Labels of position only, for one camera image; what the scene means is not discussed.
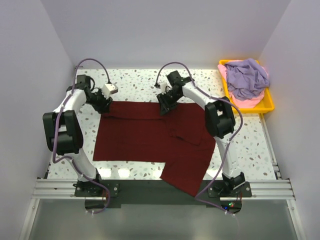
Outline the lavender t shirt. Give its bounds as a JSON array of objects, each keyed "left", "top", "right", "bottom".
[{"left": 224, "top": 58, "right": 270, "bottom": 101}]

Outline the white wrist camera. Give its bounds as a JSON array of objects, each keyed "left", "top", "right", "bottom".
[
  {"left": 101, "top": 83, "right": 119, "bottom": 99},
  {"left": 154, "top": 81, "right": 171, "bottom": 95}
]

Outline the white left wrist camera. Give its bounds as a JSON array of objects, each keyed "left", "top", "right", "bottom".
[{"left": 101, "top": 83, "right": 119, "bottom": 99}]

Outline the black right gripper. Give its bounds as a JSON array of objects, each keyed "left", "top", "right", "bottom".
[{"left": 157, "top": 90, "right": 183, "bottom": 117}]

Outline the dark red t shirt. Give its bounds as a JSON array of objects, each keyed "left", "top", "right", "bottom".
[{"left": 93, "top": 101, "right": 216, "bottom": 197}]

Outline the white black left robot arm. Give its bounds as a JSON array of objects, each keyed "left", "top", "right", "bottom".
[{"left": 42, "top": 74, "right": 118, "bottom": 198}]

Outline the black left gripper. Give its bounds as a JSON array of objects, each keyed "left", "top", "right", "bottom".
[{"left": 85, "top": 88, "right": 113, "bottom": 115}]

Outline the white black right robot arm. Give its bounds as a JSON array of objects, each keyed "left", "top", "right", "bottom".
[{"left": 154, "top": 71, "right": 246, "bottom": 197}]

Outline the pink t shirt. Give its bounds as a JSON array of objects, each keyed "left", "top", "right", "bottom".
[{"left": 217, "top": 63, "right": 265, "bottom": 109}]

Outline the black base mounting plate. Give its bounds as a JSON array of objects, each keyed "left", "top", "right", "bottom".
[{"left": 73, "top": 180, "right": 253, "bottom": 211}]

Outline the aluminium extrusion rail frame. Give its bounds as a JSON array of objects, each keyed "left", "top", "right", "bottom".
[{"left": 18, "top": 109, "right": 307, "bottom": 240}]

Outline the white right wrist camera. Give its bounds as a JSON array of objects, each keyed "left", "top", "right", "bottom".
[{"left": 154, "top": 81, "right": 171, "bottom": 95}]

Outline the yellow plastic bin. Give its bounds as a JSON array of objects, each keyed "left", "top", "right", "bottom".
[{"left": 218, "top": 68, "right": 275, "bottom": 114}]

